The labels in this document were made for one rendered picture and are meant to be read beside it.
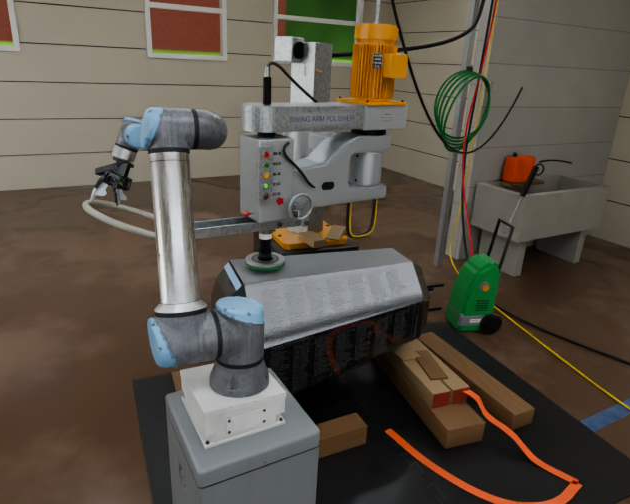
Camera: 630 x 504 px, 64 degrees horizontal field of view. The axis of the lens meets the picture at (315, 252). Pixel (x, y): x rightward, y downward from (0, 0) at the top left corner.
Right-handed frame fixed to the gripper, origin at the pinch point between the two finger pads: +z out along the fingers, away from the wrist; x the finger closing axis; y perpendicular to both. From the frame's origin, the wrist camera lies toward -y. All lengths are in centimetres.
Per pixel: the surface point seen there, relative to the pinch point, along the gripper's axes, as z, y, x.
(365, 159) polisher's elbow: -64, 62, 112
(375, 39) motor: -121, 50, 89
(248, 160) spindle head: -39, 22, 60
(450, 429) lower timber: 54, 160, 116
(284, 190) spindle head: -31, 41, 70
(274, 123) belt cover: -60, 32, 54
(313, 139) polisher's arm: -67, 16, 136
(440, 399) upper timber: 46, 150, 129
